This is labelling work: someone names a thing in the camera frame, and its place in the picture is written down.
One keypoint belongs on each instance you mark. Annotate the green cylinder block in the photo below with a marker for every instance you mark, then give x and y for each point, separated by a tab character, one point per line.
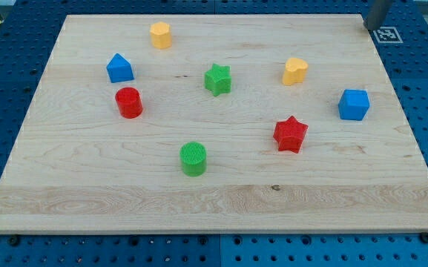
193	158

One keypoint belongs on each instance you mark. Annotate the wooden board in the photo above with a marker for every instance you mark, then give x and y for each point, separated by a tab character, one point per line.
79	167

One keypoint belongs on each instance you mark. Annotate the white fiducial marker tag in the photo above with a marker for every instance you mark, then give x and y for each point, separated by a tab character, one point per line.
387	35

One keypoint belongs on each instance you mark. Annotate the blue triangular prism block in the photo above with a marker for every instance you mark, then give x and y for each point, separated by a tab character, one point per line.
119	69

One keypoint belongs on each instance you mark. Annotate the yellow hexagon block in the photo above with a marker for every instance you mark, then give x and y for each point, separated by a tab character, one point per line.
161	35

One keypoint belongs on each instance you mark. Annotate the yellow heart block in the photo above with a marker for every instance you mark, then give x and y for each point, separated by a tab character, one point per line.
295	71

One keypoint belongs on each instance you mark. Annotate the red cylinder block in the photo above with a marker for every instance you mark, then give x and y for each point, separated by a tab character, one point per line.
129	102

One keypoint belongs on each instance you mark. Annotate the red star block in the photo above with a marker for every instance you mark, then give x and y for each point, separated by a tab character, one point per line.
289	134

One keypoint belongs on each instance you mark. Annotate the green star block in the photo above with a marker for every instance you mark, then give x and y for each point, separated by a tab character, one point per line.
218	79

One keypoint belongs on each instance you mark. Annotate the blue cube block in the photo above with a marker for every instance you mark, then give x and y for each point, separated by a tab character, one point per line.
353	104

